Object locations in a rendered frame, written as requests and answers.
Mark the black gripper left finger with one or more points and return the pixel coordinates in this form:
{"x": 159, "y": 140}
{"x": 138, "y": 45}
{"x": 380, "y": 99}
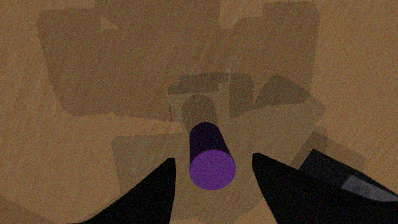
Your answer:
{"x": 149, "y": 202}

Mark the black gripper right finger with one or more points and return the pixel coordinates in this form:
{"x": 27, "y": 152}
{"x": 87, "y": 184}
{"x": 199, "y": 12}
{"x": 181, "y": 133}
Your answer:
{"x": 295, "y": 197}

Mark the dark grey square block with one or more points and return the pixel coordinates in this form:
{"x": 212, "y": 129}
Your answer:
{"x": 336, "y": 173}

